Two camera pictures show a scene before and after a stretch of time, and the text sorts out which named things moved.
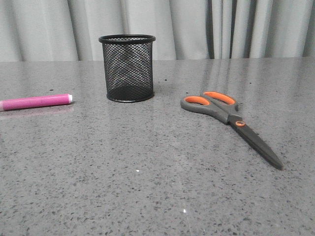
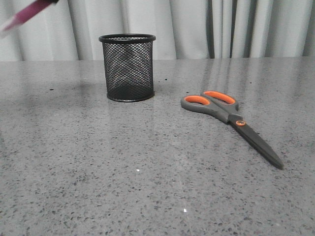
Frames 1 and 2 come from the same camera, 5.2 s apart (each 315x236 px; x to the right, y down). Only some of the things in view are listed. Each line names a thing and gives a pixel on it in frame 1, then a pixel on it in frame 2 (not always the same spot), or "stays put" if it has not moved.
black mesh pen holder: x=128 y=60 stays put
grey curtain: x=70 y=30 stays put
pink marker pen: x=35 y=102 -> x=28 y=13
